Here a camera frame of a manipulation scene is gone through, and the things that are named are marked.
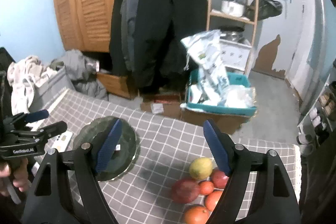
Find red apple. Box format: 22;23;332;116
210;168;229;189
171;178;201;204

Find orange fruit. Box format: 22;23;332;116
183;205;210;224
204;190;223;211

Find small orange tangerine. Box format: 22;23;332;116
199;181;215;196

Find yellow pear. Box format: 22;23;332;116
189;157;213;180

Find left hand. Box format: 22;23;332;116
1;158;29;192

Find white phone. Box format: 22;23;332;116
31;131;74;175

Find grey storage bag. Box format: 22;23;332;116
29;67;75;112

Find beige crumpled clothing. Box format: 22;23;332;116
7;55;57;115

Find dark green glass plate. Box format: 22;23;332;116
72;116;139;181

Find grey jacket heap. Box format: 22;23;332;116
49;50;108;101

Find shoe rack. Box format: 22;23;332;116
297;63;335;156

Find wooden drawer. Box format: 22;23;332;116
97;73;138;99

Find clear plastic bag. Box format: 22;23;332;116
218;85;256;109

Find teal cardboard box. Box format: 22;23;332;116
185;68;257;117

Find grey checked tablecloth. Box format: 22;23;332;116
31;89;302;224

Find brown cardboard box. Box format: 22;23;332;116
140;93;249;135

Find white storage box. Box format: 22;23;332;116
220;39;252;71

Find black hanging coat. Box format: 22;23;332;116
109;0;208;95

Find metal cooking pot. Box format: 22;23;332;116
221;0;246;17

